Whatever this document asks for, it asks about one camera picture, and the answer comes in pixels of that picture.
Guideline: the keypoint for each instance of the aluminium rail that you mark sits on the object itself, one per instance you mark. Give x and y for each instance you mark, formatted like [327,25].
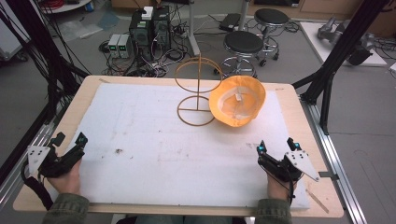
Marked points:
[336,161]
[28,155]

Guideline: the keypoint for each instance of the white round table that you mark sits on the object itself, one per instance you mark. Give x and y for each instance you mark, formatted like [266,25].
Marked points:
[67,6]

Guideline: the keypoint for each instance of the black metal clamp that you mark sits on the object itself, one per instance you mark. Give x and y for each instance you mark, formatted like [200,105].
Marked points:
[328,175]

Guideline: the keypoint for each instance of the black computer tower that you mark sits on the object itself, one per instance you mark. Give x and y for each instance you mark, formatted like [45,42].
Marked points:
[141,37]
[162,29]

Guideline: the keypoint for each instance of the person's left hand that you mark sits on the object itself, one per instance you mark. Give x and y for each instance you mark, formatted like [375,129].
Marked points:
[67,182]

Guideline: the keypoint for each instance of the person's right hand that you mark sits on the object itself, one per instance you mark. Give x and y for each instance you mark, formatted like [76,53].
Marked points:
[277,189]

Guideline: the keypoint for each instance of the white foam mat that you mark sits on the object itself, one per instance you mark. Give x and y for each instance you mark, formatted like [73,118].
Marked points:
[174,155]

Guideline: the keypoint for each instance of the white box with black top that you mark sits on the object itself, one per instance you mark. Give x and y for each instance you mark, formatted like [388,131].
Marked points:
[147,13]

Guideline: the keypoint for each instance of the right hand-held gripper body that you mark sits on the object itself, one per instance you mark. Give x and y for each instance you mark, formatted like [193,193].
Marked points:
[291,165]

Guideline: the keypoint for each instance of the grey power supply unit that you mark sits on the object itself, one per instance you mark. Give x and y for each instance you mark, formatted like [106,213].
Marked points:
[114,46]
[125,46]

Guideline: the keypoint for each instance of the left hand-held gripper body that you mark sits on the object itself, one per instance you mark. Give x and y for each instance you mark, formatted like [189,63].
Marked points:
[59,163]

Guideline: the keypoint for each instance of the white floor board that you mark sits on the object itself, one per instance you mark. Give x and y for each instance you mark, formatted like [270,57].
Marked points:
[317,46]

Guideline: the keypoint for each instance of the grey metal post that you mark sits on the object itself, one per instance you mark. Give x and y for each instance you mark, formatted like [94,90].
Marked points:
[243,14]
[193,28]

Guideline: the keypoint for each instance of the orange hat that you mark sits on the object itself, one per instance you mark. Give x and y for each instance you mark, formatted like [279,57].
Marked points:
[246,116]

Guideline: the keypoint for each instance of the thin wooden stick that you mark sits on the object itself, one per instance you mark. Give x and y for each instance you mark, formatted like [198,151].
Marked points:
[317,201]

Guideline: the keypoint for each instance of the black round stool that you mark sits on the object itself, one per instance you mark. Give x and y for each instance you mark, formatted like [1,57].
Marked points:
[271,16]
[243,42]

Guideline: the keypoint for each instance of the clear plastic sheet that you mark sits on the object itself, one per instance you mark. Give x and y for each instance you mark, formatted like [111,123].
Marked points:
[79,29]

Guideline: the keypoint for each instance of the black flat case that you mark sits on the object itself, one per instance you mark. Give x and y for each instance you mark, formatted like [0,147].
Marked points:
[229,21]

